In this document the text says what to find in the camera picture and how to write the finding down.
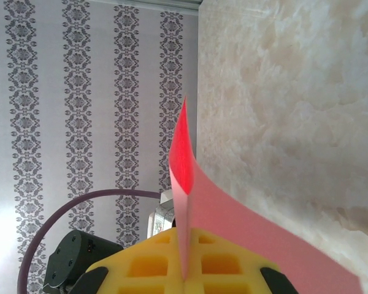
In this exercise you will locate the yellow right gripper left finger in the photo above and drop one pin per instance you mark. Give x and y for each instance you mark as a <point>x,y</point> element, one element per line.
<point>141,266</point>

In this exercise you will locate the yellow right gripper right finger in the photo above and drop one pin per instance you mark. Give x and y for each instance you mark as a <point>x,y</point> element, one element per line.
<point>227,269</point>

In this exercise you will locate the pink square paper sheet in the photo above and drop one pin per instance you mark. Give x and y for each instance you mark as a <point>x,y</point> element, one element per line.
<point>220,211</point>

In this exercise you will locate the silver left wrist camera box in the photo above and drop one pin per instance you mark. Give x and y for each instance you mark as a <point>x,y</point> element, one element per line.
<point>159,214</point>

